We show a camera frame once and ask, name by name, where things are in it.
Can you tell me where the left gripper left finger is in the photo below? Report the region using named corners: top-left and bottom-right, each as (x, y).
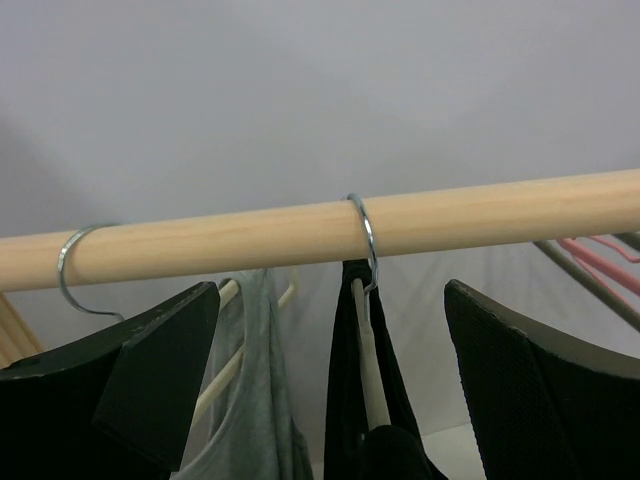
top-left (1, 282), bottom-right (220, 479)

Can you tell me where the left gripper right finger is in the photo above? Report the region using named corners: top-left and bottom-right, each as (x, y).
top-left (444, 280), bottom-right (639, 479)

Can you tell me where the taupe hanger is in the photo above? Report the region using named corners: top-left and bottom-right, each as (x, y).
top-left (533, 239), bottom-right (639, 331)

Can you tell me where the black tank top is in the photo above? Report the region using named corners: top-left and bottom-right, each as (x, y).
top-left (324, 260), bottom-right (445, 479)

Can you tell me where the far grey tank top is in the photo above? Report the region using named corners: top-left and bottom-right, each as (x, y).
top-left (173, 269), bottom-right (313, 479)

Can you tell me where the cream hanger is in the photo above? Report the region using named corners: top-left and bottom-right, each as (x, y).
top-left (56, 223), bottom-right (299, 426)

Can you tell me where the wooden clothes rack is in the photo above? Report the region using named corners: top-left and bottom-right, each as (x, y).
top-left (1, 170), bottom-right (639, 294)

